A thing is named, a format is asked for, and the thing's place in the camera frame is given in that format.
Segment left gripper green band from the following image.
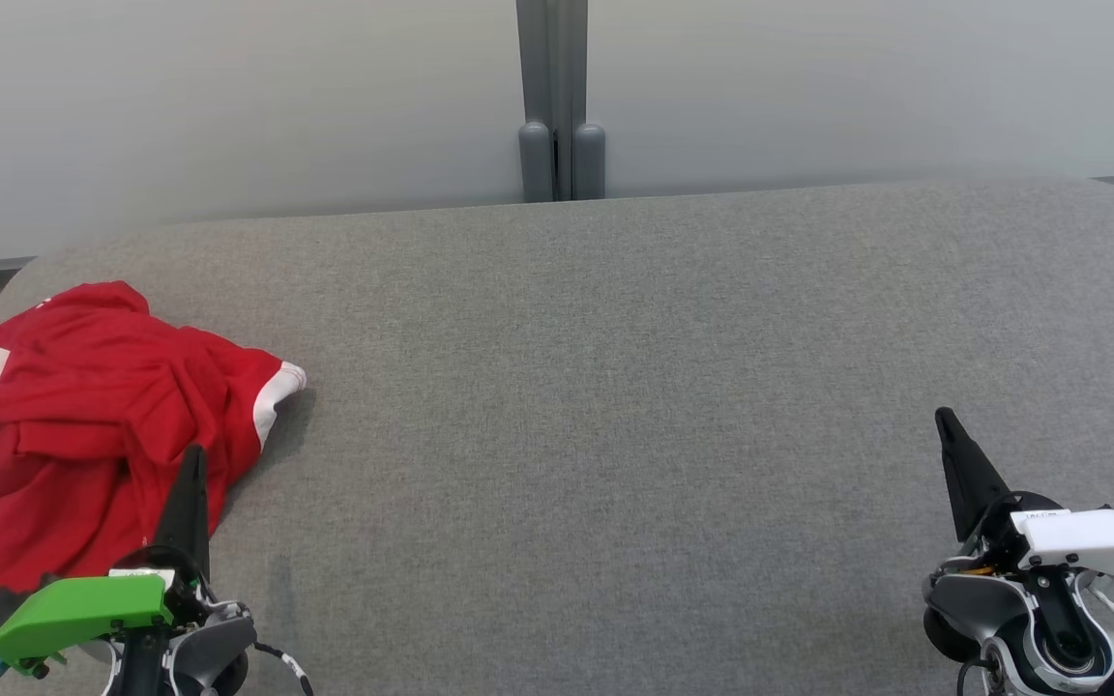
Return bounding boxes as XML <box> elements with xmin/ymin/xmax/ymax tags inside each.
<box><xmin>0</xmin><ymin>445</ymin><xmax>215</xmax><ymax>675</ymax></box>

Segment grey window frame post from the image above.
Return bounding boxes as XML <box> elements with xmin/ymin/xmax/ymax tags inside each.
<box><xmin>516</xmin><ymin>0</ymin><xmax>606</xmax><ymax>202</ymax></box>

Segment red shorts with white hem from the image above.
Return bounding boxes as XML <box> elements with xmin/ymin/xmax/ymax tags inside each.
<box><xmin>0</xmin><ymin>280</ymin><xmax>308</xmax><ymax>593</ymax></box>

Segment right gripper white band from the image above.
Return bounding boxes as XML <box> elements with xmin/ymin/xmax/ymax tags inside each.
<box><xmin>934</xmin><ymin>406</ymin><xmax>1114</xmax><ymax>581</ymax></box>

